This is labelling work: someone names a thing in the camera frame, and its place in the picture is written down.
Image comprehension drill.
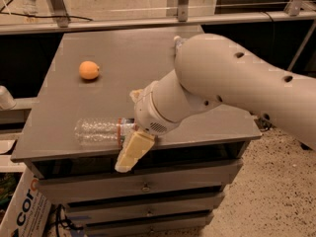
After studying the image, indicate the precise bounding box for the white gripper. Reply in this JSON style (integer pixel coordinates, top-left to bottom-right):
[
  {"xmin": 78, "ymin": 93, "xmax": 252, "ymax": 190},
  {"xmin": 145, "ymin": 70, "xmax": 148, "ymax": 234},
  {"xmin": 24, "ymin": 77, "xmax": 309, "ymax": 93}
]
[{"xmin": 115, "ymin": 81, "xmax": 180, "ymax": 173}]

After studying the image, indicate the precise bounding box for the clear plastic water bottle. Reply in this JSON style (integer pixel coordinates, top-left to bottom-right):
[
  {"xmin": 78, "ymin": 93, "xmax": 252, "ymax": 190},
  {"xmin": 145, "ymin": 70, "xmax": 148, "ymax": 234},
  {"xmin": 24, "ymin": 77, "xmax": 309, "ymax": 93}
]
[{"xmin": 74, "ymin": 118, "xmax": 135, "ymax": 147}]

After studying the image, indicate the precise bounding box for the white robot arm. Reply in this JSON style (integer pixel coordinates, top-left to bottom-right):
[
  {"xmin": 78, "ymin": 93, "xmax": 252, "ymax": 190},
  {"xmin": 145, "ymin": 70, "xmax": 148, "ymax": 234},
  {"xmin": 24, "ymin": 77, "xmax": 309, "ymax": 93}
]
[{"xmin": 115, "ymin": 34, "xmax": 316, "ymax": 173}]

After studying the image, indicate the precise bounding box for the white labelled plastic bottle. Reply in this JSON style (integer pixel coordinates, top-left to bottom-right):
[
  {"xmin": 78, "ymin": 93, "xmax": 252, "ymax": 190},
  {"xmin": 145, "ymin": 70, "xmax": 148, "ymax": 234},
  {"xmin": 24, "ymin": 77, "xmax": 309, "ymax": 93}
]
[{"xmin": 174, "ymin": 36, "xmax": 186, "ymax": 52}]

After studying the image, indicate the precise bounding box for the orange fruit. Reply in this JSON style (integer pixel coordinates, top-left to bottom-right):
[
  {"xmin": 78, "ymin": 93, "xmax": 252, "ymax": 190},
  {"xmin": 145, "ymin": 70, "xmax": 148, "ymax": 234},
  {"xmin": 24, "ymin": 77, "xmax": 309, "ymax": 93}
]
[{"xmin": 79, "ymin": 61, "xmax": 100, "ymax": 80}]

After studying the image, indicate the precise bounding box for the grey drawer cabinet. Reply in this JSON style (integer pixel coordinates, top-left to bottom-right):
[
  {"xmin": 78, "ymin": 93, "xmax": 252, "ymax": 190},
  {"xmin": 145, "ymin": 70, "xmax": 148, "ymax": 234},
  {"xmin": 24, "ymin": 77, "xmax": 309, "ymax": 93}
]
[{"xmin": 12, "ymin": 28, "xmax": 260, "ymax": 237}]

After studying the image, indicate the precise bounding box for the white cylinder at left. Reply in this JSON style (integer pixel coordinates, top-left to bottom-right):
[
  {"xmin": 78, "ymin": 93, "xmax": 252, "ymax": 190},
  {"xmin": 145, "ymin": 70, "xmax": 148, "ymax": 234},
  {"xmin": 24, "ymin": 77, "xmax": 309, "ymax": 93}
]
[{"xmin": 0, "ymin": 86, "xmax": 16, "ymax": 110}]

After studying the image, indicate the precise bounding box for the white cardboard box with lettering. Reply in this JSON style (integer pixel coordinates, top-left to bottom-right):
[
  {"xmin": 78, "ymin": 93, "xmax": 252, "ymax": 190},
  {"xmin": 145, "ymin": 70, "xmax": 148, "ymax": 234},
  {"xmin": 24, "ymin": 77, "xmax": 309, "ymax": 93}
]
[{"xmin": 0, "ymin": 169, "xmax": 51, "ymax": 237}]

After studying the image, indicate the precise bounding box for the black cable on floor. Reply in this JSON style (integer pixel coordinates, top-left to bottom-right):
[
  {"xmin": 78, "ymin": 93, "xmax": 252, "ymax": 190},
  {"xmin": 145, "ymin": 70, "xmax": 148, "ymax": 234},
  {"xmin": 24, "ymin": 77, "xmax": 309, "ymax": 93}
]
[{"xmin": 0, "ymin": 11, "xmax": 95, "ymax": 22}]

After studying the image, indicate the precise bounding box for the aluminium frame rail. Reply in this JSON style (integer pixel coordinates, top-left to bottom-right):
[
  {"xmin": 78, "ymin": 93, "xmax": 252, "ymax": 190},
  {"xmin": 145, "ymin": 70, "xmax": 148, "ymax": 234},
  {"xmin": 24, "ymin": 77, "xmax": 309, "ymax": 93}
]
[{"xmin": 0, "ymin": 11, "xmax": 316, "ymax": 36}]

